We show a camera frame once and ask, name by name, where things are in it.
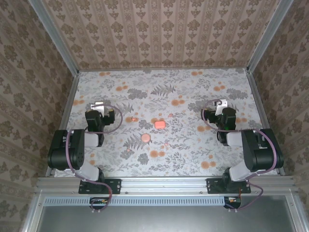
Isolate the floral patterned table cover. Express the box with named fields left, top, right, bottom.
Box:
left=54, top=68, right=281, bottom=177

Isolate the black electronics box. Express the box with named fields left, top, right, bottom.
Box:
left=223, top=196, right=242, bottom=209
left=89, top=197, right=110, bottom=210

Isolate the aluminium base beam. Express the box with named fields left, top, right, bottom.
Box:
left=35, top=176, right=297, bottom=195

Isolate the grey sheet metal panel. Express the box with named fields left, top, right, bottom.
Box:
left=20, top=193, right=309, bottom=232

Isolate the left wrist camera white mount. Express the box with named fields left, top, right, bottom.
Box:
left=90, top=101, right=105, bottom=116

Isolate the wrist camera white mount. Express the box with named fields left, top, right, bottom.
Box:
left=90, top=101, right=105, bottom=116
left=215, top=98, right=229, bottom=110

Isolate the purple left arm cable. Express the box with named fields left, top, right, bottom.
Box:
left=65, top=104, right=124, bottom=215

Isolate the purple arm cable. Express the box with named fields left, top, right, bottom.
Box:
left=65, top=104, right=124, bottom=215
left=201, top=98, right=278, bottom=213

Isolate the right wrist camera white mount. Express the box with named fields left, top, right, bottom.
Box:
left=215, top=98, right=229, bottom=110

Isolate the aluminium side rail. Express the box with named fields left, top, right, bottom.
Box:
left=246, top=70, right=285, bottom=176
left=45, top=72, right=80, bottom=177

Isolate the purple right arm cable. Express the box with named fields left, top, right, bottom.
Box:
left=201, top=98, right=278, bottom=213

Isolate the aluminium back rail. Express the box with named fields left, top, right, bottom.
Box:
left=78, top=67, right=249, bottom=73

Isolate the aluminium corner post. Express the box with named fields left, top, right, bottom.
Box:
left=246, top=0, right=294, bottom=73
left=28, top=0, right=80, bottom=77

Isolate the grey slotted cable duct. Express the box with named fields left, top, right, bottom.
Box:
left=44, top=196, right=239, bottom=206

